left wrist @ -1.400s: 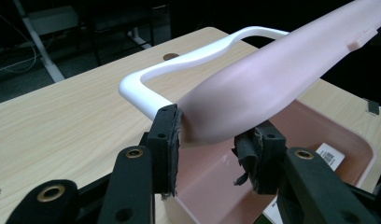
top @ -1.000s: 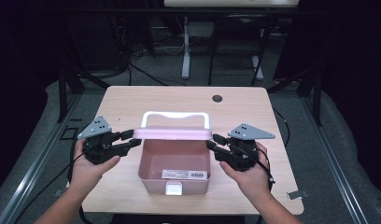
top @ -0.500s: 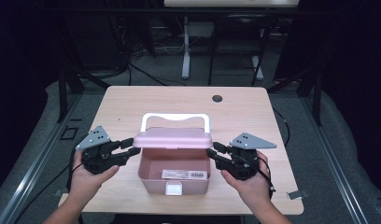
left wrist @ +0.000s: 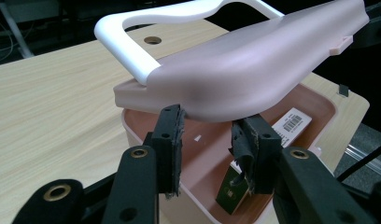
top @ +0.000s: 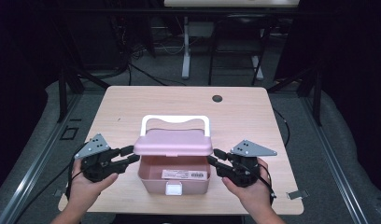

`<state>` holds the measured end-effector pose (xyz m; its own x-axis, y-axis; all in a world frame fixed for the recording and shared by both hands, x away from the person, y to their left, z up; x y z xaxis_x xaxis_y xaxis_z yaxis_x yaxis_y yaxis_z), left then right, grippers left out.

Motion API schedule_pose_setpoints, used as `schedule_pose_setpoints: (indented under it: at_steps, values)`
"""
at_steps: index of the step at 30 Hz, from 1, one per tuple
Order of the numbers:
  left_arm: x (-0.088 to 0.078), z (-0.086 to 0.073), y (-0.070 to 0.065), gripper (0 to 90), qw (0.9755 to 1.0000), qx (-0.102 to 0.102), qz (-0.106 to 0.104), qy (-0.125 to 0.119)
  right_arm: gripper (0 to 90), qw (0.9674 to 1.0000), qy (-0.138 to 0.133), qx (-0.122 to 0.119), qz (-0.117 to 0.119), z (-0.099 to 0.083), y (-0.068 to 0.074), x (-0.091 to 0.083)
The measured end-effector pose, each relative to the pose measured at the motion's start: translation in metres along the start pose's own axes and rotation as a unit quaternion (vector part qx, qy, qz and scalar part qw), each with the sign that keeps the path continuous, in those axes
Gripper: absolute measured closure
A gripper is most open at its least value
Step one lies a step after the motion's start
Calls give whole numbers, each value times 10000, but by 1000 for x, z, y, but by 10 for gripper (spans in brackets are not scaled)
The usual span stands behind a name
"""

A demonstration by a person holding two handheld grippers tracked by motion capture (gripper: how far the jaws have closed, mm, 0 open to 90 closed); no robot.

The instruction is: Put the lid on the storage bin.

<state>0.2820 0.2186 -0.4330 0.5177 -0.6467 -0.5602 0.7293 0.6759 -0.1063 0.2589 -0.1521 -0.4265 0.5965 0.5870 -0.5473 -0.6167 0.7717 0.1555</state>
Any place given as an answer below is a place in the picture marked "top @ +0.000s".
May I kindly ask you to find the person's right hand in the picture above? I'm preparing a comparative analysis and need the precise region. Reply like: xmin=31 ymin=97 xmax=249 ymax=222
xmin=221 ymin=157 xmax=274 ymax=213

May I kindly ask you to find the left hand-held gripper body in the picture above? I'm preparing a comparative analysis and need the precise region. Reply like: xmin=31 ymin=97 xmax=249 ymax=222
xmin=73 ymin=133 xmax=128 ymax=184

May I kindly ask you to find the small metal table clip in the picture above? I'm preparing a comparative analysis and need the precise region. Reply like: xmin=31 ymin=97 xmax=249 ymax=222
xmin=52 ymin=188 xmax=68 ymax=199
xmin=286 ymin=189 xmax=310 ymax=201

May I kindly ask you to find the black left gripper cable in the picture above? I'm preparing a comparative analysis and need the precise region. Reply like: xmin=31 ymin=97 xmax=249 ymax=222
xmin=12 ymin=144 xmax=89 ymax=224

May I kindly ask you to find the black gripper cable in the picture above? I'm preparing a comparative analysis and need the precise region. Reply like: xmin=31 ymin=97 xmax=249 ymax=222
xmin=241 ymin=106 xmax=291 ymax=206
xmin=12 ymin=144 xmax=89 ymax=224

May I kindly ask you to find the person's left hand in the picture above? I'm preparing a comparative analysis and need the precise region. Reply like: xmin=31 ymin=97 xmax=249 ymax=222
xmin=68 ymin=159 xmax=120 ymax=205

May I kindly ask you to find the black metal stand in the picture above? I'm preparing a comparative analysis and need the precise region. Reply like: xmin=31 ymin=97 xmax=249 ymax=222
xmin=55 ymin=62 xmax=112 ymax=123
xmin=266 ymin=66 xmax=324 ymax=127

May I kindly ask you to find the pink plastic storage box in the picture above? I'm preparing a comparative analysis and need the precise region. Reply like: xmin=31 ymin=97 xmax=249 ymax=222
xmin=133 ymin=114 xmax=214 ymax=197

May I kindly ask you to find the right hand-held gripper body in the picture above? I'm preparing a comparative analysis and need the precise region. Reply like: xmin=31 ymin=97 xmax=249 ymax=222
xmin=223 ymin=139 xmax=278 ymax=188

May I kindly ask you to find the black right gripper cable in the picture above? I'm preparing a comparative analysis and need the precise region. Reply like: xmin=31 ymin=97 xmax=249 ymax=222
xmin=241 ymin=106 xmax=291 ymax=206

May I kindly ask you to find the black chair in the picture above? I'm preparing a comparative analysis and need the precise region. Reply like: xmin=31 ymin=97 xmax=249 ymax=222
xmin=207 ymin=13 xmax=275 ymax=87

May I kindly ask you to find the white desk leg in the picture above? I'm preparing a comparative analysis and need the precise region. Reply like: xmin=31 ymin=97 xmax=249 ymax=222
xmin=250 ymin=55 xmax=264 ymax=81
xmin=181 ymin=16 xmax=191 ymax=80

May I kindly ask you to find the bundle of floor cables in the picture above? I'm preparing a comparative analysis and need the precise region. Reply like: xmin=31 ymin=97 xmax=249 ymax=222
xmin=127 ymin=41 xmax=188 ymax=87

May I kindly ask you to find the grey metal floor rail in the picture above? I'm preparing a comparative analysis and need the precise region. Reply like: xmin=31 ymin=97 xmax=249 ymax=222
xmin=0 ymin=92 xmax=84 ymax=224
xmin=300 ymin=95 xmax=371 ymax=224

